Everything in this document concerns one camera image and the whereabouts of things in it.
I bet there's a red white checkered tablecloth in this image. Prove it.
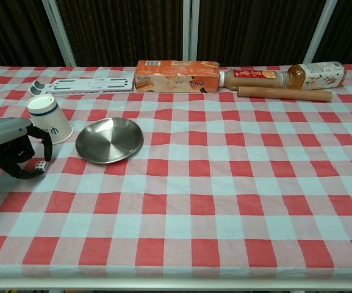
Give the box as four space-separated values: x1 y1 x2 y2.
0 64 352 280

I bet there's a white label tea bottle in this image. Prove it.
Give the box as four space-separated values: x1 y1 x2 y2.
286 61 347 91

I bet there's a white paper cup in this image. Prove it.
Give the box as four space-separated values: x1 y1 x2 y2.
26 93 74 145

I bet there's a round metal plate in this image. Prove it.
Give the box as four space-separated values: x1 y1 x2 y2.
75 117 145 165

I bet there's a white partition post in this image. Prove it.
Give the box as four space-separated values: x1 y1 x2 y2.
183 0 200 61
303 0 338 63
41 0 77 67

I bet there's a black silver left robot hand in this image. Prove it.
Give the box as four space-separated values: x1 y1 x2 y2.
0 117 54 180

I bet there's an orange cardboard box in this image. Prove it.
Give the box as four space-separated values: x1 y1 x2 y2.
134 60 221 94

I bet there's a red label drink bottle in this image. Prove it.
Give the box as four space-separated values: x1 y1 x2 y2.
218 68 289 91

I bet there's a white folding stand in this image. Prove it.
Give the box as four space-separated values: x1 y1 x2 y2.
29 76 133 97

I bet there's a wooden rolling pin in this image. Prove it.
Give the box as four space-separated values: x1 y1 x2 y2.
237 85 334 102

